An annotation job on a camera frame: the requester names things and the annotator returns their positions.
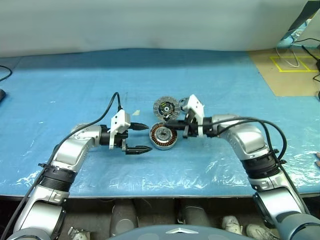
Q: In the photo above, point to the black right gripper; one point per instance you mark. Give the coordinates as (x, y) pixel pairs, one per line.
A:
(191, 130)

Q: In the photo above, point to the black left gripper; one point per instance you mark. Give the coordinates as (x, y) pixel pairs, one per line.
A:
(122, 136)

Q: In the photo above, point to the round motor rotor disc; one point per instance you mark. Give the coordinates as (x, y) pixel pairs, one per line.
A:
(166, 107)

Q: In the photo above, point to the motor stator housing copper windings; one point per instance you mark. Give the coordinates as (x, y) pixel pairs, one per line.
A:
(160, 142)

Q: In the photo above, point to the small silver metal part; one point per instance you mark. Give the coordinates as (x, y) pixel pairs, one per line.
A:
(182, 102)

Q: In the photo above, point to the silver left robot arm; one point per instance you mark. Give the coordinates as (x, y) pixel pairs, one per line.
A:
(75, 147)

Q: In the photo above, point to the bystander bare hand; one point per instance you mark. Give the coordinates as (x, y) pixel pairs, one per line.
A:
(318, 160)

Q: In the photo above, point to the grey robot leg cylinder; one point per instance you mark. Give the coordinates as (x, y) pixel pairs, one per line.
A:
(123, 220)
(195, 216)

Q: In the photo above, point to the grey robot torso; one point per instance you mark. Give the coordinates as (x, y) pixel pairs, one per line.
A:
(150, 233)

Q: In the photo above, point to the brown cardboard sheet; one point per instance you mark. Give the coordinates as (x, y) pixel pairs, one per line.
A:
(287, 82)

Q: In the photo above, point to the white laced sneaker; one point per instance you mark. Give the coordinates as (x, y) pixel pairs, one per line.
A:
(260, 232)

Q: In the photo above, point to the grey leaning panel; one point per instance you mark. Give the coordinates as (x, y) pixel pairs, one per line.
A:
(298, 21)

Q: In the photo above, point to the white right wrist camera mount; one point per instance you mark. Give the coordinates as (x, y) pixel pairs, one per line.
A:
(193, 105)

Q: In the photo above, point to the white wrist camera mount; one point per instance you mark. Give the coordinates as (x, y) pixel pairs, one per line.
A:
(120, 120)
(193, 105)

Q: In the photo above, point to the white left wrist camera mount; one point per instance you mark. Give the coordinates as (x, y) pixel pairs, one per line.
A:
(120, 120)

